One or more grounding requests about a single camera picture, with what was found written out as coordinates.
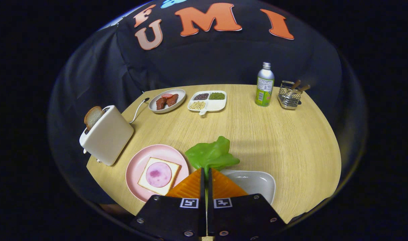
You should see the grey round plate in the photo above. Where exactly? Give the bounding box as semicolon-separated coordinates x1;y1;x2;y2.
148;88;187;114

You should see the green lettuce leaf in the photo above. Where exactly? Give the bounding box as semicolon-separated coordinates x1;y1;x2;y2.
185;136;240;179

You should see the white square dish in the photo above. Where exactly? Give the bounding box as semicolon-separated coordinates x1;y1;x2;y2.
221;169;277;205

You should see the white toaster cable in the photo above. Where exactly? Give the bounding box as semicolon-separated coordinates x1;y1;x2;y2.
129;97;150;124

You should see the white toaster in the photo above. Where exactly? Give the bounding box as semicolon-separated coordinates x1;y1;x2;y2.
79;105;134;166

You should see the pink plate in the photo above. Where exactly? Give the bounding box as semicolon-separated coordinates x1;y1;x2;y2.
125;144;190;203

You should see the white bread slice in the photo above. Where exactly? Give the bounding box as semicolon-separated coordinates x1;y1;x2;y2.
137;157;182;196

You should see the pink ham slice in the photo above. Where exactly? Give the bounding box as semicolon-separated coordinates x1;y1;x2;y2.
146;162;173;188

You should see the toasted bread slice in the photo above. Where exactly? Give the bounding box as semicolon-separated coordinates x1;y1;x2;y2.
84;106;104;131

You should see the black backdrop cloth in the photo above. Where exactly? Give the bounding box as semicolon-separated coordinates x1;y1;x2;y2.
47;0;368;215

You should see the green label metal bottle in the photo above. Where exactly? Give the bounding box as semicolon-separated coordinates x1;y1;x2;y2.
255;62;275;107

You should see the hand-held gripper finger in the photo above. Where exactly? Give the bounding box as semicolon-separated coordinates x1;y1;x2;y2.
207;168;287;241
130;168;207;241

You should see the wire cutlery holder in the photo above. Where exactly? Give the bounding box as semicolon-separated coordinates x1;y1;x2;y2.
278;80;302;110

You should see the white divided dish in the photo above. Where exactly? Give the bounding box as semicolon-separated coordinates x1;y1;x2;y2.
188;90;227;115

